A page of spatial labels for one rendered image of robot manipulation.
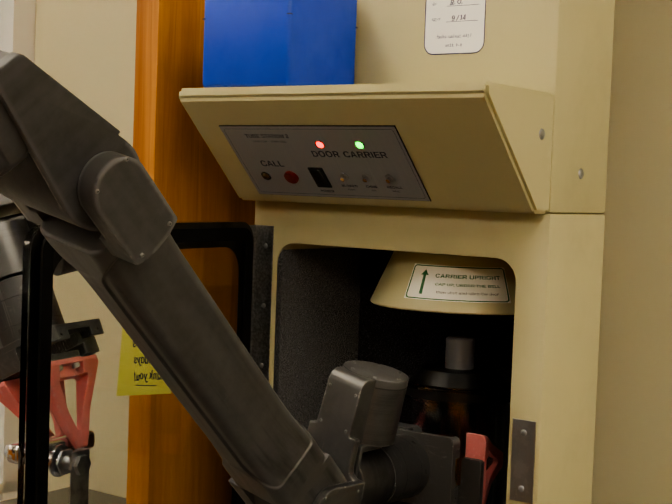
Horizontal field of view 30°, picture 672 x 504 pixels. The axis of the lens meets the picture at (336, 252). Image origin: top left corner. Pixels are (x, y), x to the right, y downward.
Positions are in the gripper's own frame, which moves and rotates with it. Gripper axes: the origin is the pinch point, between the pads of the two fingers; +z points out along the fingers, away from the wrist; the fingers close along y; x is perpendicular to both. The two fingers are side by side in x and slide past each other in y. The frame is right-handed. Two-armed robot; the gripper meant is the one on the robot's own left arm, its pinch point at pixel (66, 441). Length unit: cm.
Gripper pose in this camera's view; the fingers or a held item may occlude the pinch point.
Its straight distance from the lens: 110.8
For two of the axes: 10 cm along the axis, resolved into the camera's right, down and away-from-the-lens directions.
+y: -7.9, 3.8, 4.8
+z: 3.5, 9.3, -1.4
